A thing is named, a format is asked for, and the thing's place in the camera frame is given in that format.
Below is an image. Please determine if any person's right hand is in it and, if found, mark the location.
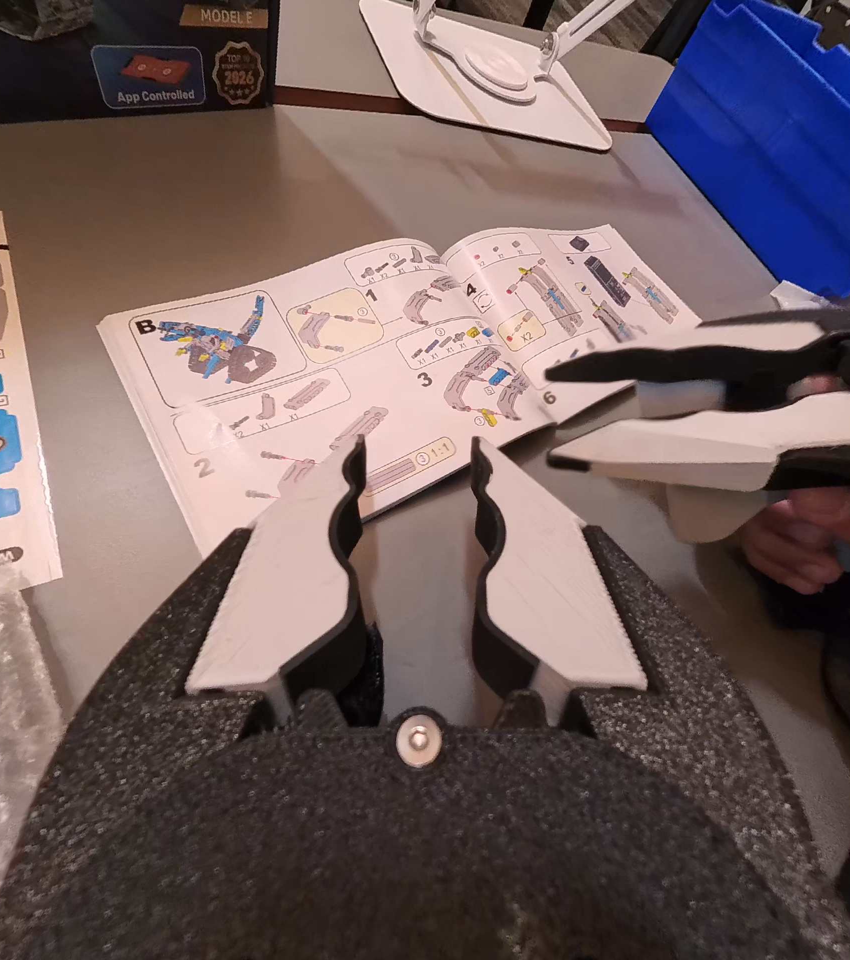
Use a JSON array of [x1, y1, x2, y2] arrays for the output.
[[740, 486, 850, 597]]

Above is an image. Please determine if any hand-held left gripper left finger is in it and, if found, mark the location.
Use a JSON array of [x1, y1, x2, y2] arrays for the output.
[[185, 435, 367, 725]]

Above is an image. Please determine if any grey desk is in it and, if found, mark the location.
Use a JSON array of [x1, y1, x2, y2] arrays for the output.
[[0, 0, 850, 886]]

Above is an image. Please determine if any blue sticker sheet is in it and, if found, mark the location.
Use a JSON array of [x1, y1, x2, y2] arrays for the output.
[[0, 210, 64, 586]]

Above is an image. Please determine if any white desk stand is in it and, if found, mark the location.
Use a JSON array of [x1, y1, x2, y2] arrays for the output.
[[359, 0, 643, 153]]

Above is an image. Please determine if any blue plastic bin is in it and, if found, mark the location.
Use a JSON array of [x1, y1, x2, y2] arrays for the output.
[[646, 0, 850, 300]]

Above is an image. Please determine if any dark blue toy box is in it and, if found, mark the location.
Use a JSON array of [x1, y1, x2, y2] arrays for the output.
[[0, 0, 279, 127]]

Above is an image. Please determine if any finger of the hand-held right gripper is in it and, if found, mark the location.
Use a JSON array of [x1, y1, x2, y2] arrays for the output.
[[543, 309, 847, 421], [547, 388, 850, 544]]

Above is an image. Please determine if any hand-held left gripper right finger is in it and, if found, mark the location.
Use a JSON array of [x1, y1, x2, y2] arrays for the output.
[[470, 437, 649, 726]]

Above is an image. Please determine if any white instruction booklet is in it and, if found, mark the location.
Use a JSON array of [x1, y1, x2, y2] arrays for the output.
[[97, 223, 703, 560]]

